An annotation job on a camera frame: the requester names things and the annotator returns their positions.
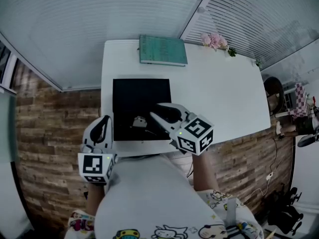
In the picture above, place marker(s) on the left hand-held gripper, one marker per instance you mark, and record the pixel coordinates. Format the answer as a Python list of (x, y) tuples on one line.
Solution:
[(93, 165)]

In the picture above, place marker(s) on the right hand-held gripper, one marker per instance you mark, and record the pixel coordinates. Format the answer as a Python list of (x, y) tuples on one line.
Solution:
[(197, 136)]

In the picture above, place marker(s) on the small metal clip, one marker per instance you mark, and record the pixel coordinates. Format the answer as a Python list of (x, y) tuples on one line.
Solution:
[(139, 122)]

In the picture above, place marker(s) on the black rectangular tray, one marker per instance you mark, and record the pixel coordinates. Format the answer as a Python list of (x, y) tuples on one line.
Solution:
[(129, 96)]

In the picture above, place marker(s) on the person's left forearm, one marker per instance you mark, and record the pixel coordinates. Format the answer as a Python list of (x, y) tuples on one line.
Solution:
[(96, 198)]

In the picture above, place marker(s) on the person's right forearm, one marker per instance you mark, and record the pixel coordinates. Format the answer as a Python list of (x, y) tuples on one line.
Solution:
[(204, 173)]

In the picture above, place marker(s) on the green book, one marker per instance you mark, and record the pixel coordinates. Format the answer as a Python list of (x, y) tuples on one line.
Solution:
[(163, 50)]

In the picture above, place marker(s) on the person's white cartoon shirt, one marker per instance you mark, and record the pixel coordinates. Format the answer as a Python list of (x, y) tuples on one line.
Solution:
[(149, 190)]

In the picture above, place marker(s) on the pink flower bouquet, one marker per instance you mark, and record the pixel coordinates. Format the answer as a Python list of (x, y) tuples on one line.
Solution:
[(214, 40)]

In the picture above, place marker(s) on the small green potted plant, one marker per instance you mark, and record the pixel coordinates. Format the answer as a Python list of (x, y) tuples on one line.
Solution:
[(259, 62), (232, 51)]

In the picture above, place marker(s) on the dark round chair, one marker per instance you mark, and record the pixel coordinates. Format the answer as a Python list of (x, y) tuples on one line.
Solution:
[(274, 84)]

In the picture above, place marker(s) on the white power adapter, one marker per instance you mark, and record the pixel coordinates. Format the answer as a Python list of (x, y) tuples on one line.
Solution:
[(269, 176)]

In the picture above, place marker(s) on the checkered tablecloth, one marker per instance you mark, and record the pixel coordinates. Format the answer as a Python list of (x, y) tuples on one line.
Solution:
[(300, 98)]

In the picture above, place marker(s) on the black wheeled chair base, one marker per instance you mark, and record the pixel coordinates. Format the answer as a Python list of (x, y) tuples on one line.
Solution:
[(285, 213)]

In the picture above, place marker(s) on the white round wall knob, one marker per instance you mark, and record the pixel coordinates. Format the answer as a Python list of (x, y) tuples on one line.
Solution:
[(200, 9)]

